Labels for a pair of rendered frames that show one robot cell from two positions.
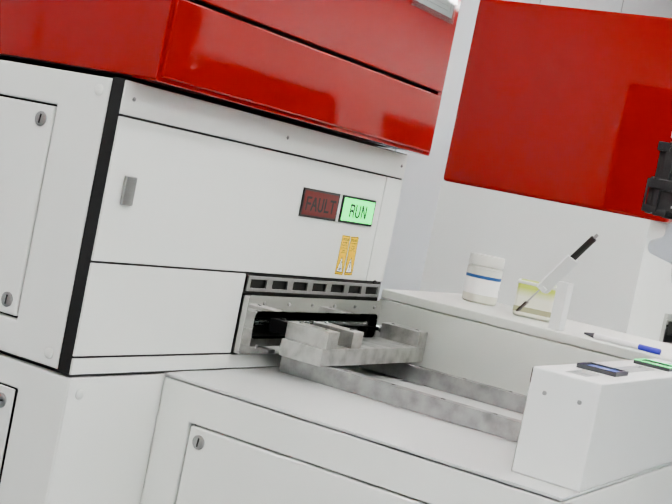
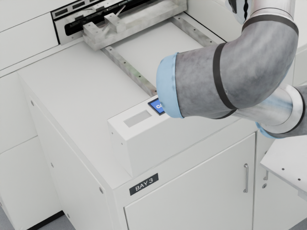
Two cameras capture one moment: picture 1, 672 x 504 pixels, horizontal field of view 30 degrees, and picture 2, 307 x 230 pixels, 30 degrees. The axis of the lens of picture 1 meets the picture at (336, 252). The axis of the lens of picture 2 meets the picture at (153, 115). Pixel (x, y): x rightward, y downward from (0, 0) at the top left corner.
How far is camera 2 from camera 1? 1.45 m
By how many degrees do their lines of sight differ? 49
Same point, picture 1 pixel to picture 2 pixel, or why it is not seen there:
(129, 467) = (16, 107)
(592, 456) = (137, 162)
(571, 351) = not seen: hidden behind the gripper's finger
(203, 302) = (25, 36)
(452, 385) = (189, 32)
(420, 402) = (132, 75)
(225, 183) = not seen: outside the picture
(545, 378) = (110, 127)
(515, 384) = (222, 30)
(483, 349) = (208, 9)
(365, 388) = (116, 61)
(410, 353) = (173, 11)
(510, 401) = not seen: hidden behind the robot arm
